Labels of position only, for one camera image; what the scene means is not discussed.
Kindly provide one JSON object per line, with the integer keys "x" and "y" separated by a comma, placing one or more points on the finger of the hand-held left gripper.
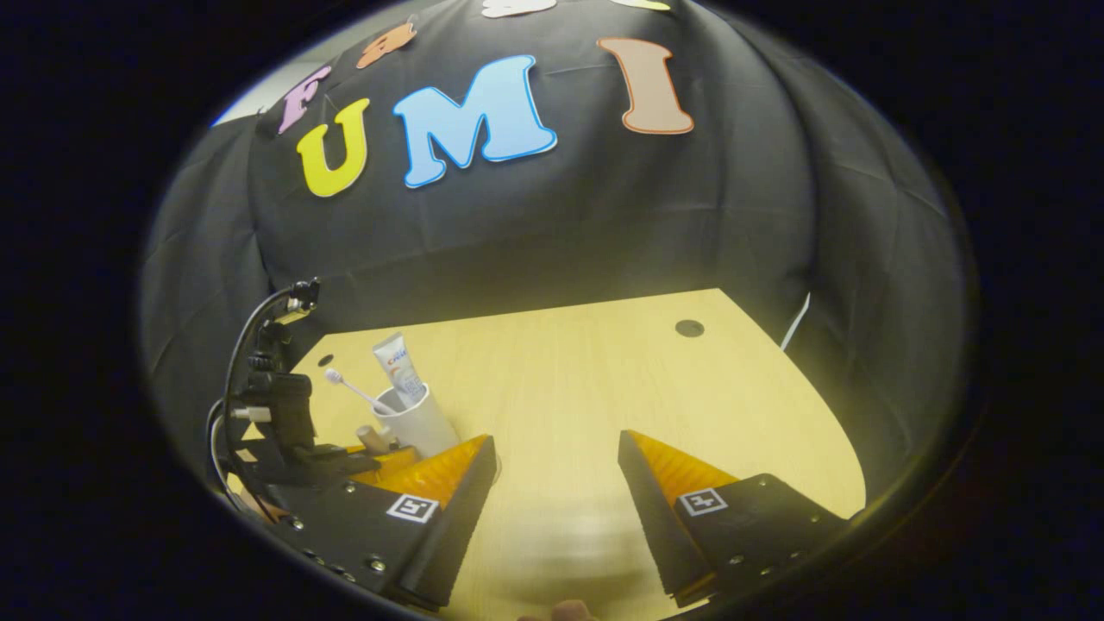
{"x": 388, "y": 466}

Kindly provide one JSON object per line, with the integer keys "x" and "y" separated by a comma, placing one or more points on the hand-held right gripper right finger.
{"x": 647, "y": 509}

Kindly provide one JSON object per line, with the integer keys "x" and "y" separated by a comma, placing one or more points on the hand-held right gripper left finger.
{"x": 448, "y": 526}

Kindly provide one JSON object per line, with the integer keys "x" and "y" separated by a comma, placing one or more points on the pale purple toothbrush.
{"x": 354, "y": 390}

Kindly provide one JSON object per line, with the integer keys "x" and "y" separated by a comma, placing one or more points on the white toothpaste tube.
{"x": 401, "y": 366}

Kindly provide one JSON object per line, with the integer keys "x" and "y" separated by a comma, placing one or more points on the light wooden desktop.
{"x": 586, "y": 379}

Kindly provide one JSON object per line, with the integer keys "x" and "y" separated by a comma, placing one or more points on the black backdrop cloth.
{"x": 690, "y": 207}

